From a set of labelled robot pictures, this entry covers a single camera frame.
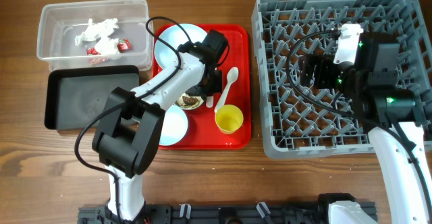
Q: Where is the clear plastic waste bin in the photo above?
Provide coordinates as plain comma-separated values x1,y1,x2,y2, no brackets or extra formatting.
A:
36,0,153,71

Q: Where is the grey dishwasher rack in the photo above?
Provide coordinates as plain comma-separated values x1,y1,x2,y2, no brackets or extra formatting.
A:
251,0,431,159

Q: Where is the red snack wrapper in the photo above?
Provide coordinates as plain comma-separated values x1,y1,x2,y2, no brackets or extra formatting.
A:
86,39,132,55

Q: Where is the light blue plate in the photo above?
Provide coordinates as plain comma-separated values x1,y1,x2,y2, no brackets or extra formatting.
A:
154,24,207,69

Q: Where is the red serving tray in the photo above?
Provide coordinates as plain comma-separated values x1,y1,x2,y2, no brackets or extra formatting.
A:
159,24,252,150

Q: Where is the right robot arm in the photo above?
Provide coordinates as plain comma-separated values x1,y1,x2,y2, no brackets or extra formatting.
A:
298,30,431,223

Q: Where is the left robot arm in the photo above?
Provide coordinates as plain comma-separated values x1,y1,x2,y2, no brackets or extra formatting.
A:
92,30,229,223

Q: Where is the black waste tray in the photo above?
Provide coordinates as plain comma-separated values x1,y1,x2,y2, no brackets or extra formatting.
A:
44,65,140,130

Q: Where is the white plastic fork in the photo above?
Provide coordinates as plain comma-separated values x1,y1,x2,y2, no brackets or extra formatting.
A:
206,96,214,108

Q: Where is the white plastic spoon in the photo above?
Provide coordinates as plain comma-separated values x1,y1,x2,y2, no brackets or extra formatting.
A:
214,67,240,113

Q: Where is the white napkin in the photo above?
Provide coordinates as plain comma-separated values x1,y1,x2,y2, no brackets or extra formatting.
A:
74,18,120,57

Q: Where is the yellow plastic cup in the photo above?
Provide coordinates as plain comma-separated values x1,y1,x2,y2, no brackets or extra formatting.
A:
215,105,244,134

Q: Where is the light blue bowl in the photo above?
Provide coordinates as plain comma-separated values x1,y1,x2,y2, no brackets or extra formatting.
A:
159,105,188,146

